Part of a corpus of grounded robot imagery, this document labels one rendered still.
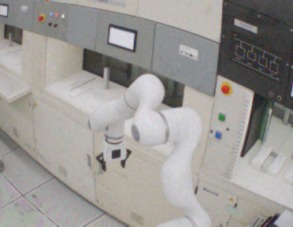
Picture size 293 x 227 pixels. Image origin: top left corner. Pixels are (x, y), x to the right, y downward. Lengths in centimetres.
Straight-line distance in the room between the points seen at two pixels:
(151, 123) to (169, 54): 80
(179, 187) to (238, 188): 83
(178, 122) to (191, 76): 70
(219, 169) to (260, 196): 32
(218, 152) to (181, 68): 45
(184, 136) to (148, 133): 12
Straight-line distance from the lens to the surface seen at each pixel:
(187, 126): 127
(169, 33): 194
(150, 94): 129
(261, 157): 225
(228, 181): 207
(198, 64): 189
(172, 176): 127
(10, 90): 303
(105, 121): 157
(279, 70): 169
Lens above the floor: 213
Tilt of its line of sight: 30 degrees down
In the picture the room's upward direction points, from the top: 5 degrees clockwise
